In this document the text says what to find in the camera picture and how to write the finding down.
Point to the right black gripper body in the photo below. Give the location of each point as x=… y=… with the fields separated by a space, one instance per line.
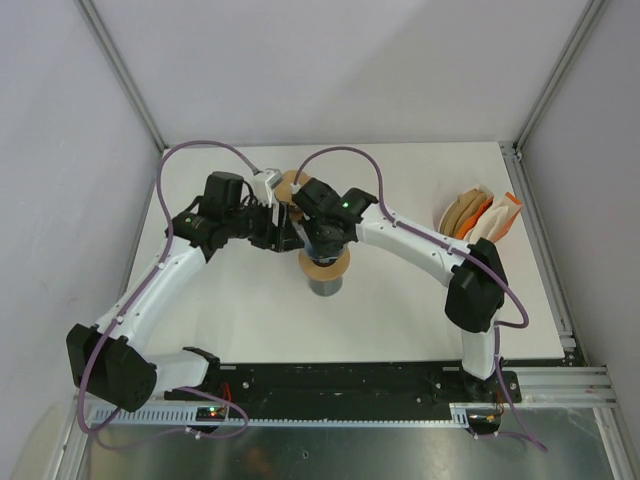
x=323 y=243

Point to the orange white filter holder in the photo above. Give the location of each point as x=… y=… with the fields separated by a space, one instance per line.
x=477 y=213

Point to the brown paper filter stack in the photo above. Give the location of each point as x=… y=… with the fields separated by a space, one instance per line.
x=463 y=208

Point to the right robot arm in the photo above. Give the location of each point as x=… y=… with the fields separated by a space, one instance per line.
x=472 y=273

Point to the white slotted cable duct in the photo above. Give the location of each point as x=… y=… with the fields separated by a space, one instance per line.
x=415 y=415

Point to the brown paper coffee filter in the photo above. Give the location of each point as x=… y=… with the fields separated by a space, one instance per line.
x=284 y=190

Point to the aluminium frame rail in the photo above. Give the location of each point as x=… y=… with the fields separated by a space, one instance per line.
x=595 y=390

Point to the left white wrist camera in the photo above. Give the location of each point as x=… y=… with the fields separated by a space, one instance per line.
x=264 y=184

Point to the blue ribbed dripper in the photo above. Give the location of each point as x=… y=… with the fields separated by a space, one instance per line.
x=324 y=257

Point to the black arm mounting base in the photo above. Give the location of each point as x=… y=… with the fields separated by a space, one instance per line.
x=367 y=403

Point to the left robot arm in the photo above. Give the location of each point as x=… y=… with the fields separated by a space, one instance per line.
x=107 y=359

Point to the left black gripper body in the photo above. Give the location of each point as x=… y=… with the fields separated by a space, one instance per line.
x=261 y=232

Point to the white paper filter stack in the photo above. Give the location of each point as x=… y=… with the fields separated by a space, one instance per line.
x=497 y=220

